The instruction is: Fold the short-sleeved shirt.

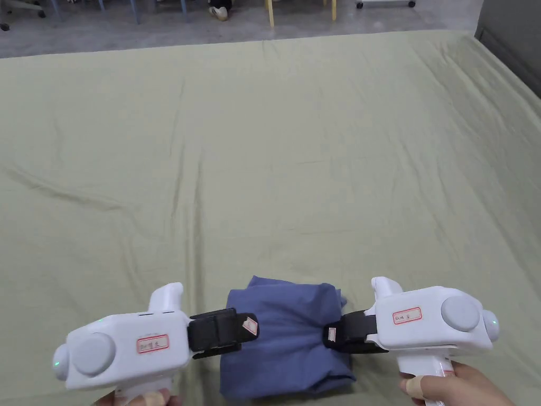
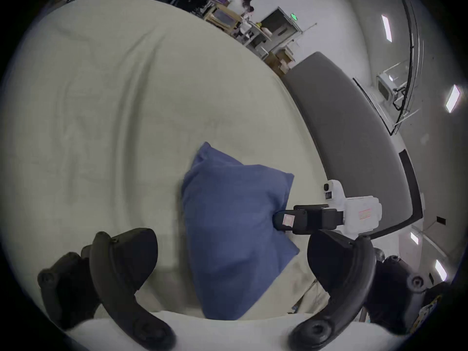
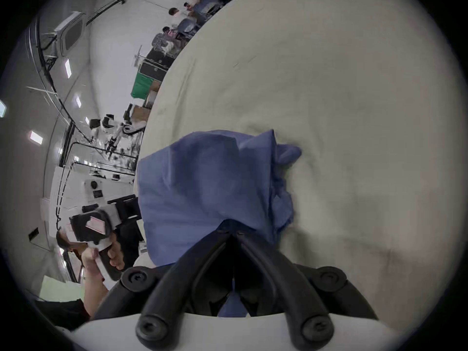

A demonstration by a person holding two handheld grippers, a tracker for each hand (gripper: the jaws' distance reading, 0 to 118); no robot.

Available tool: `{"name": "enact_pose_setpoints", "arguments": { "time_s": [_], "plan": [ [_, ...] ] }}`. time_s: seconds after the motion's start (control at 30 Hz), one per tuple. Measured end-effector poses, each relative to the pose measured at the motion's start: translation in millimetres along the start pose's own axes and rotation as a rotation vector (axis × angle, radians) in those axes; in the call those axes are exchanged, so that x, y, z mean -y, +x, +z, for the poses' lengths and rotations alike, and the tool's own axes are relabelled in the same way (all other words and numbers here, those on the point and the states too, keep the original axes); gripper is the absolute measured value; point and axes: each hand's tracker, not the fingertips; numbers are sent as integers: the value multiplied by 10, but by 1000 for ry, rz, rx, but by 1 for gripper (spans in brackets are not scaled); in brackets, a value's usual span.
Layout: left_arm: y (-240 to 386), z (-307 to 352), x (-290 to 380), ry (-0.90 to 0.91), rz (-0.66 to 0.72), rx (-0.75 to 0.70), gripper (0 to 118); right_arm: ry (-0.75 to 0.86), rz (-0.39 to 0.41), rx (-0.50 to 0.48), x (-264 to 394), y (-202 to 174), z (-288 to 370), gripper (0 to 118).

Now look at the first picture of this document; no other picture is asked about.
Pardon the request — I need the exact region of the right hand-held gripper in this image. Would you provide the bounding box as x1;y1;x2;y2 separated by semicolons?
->
323;276;500;377

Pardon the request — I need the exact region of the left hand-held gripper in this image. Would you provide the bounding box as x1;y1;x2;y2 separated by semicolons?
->
52;282;260;399

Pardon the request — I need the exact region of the dark blue garment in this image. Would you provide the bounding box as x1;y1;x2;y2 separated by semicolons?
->
219;275;357;401

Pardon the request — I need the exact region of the person's left hand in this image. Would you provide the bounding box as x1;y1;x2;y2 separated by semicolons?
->
95;385;183;406

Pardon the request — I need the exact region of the person's right hand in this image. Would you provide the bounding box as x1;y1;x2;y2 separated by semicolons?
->
400;362;513;406

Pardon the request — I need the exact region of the bed with pale green sheet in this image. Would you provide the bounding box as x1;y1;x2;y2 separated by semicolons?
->
0;29;541;406

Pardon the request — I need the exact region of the yellow-legged chair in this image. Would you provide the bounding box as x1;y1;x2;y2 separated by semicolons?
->
264;0;338;29

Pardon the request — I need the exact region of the white wheeled cart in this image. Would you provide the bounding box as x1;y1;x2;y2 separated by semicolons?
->
355;0;417;11

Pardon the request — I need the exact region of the grey padded headboard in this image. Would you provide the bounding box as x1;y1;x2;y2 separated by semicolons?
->
474;0;541;100

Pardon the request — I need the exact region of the black office chair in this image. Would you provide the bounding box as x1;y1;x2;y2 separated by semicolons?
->
0;0;47;32

